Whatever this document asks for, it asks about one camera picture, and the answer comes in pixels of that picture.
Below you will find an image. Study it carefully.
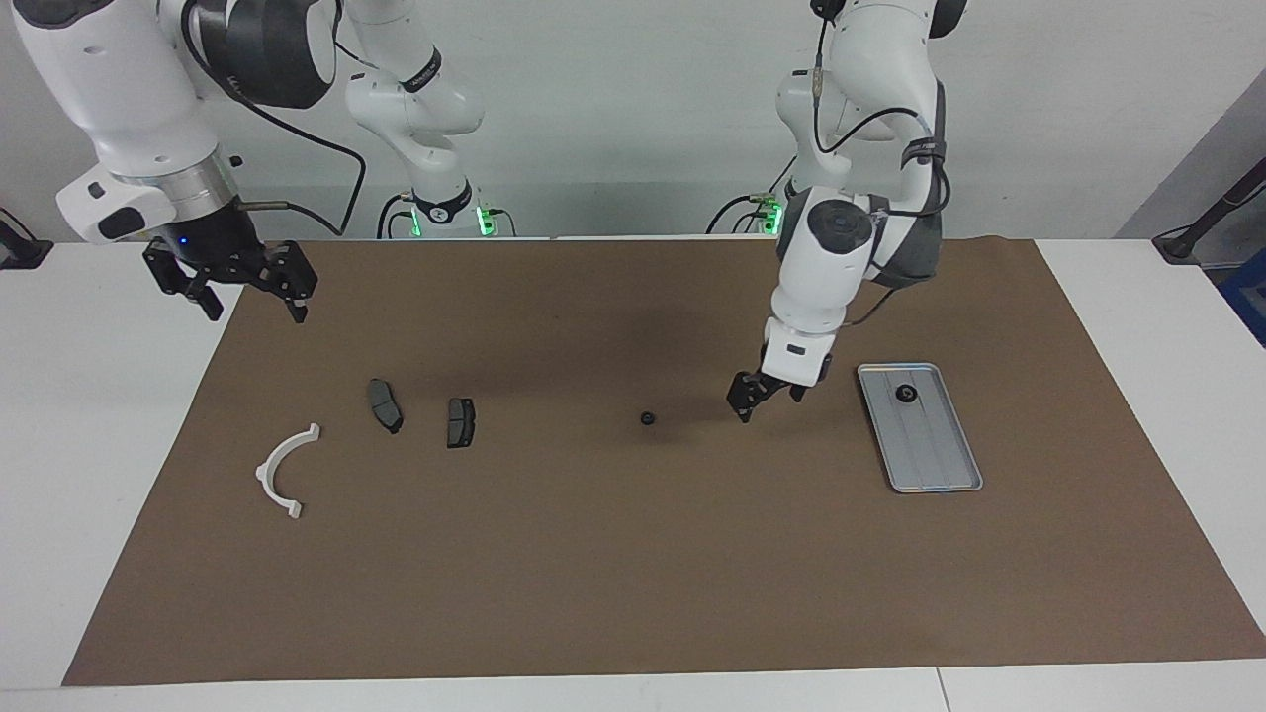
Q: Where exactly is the black stand with pole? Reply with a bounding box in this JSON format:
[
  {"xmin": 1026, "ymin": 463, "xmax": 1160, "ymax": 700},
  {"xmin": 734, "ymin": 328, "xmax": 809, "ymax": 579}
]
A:
[{"xmin": 1152, "ymin": 158, "xmax": 1266, "ymax": 266}]

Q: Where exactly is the silver metal tray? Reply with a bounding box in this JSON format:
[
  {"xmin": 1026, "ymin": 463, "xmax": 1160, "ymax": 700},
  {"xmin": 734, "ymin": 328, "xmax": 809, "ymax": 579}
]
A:
[{"xmin": 857, "ymin": 363, "xmax": 984, "ymax": 493}]

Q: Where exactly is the brown paper table mat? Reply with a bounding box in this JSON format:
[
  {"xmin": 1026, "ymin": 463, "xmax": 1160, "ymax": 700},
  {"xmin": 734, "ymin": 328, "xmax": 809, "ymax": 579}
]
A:
[{"xmin": 61, "ymin": 237, "xmax": 1266, "ymax": 686}]

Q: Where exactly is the blue box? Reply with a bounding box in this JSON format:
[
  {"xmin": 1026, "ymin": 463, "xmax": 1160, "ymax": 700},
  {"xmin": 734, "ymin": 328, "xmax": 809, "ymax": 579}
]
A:
[{"xmin": 1219, "ymin": 262, "xmax": 1266, "ymax": 347}]

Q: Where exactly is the long curved grey brake pad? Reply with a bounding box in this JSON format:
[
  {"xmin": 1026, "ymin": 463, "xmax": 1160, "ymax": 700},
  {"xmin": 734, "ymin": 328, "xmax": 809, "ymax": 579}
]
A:
[{"xmin": 367, "ymin": 379, "xmax": 405, "ymax": 435}]

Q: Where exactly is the white curved plastic bracket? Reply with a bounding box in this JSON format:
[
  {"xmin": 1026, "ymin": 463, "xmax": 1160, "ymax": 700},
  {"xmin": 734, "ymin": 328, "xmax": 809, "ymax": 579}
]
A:
[{"xmin": 255, "ymin": 423, "xmax": 322, "ymax": 520}]

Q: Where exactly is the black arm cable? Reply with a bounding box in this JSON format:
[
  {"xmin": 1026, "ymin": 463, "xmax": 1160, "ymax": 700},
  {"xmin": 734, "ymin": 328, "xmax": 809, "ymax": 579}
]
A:
[
  {"xmin": 183, "ymin": 0, "xmax": 369, "ymax": 238},
  {"xmin": 811, "ymin": 0, "xmax": 952, "ymax": 327}
]

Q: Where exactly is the black clamp mount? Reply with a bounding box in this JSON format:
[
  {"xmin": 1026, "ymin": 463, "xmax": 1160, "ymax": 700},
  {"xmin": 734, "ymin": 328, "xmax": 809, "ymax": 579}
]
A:
[{"xmin": 0, "ymin": 208, "xmax": 52, "ymax": 270}]

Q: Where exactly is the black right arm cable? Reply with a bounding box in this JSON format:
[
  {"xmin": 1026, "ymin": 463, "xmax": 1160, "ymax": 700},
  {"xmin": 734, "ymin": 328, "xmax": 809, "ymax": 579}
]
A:
[{"xmin": 183, "ymin": 0, "xmax": 369, "ymax": 238}]

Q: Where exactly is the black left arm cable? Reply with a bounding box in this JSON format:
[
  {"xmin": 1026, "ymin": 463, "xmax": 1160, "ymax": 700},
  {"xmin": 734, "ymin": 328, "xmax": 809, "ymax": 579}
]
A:
[{"xmin": 811, "ymin": 0, "xmax": 952, "ymax": 327}]

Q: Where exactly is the black base cable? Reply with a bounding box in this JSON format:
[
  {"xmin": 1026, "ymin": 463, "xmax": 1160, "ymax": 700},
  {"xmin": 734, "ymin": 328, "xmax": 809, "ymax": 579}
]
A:
[
  {"xmin": 376, "ymin": 193, "xmax": 416, "ymax": 240},
  {"xmin": 705, "ymin": 153, "xmax": 798, "ymax": 235}
]

